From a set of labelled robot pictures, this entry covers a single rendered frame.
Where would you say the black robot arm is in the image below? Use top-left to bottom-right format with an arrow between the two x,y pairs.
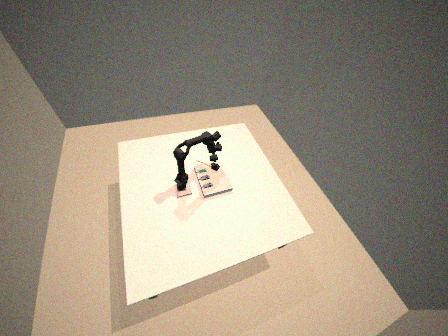
173,131 -> 222,192

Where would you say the dark grey micro servo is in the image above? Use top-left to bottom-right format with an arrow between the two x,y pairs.
210,162 -> 220,171

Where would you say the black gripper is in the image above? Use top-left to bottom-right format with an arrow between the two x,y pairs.
207,146 -> 218,162

